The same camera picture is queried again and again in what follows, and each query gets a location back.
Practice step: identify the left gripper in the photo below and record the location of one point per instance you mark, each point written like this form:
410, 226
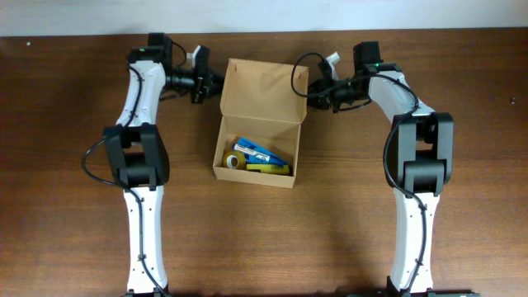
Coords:
205, 84

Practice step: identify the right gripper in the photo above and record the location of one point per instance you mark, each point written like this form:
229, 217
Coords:
324, 96

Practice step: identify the brown cardboard box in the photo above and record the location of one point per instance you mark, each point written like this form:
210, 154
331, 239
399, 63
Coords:
259, 102

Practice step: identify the blue whiteboard marker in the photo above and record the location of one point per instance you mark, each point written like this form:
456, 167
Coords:
257, 153

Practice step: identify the yellow tape roll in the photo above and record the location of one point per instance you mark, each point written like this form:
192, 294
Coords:
234, 160

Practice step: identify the blue plastic case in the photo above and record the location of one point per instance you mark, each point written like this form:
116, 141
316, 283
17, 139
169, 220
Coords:
260, 150

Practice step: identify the yellow highlighter pen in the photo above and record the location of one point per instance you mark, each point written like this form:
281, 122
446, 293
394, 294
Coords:
283, 170

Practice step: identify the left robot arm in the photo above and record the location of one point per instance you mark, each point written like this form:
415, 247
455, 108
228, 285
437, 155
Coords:
136, 153

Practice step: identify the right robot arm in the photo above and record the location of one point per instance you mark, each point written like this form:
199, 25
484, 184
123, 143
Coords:
417, 154

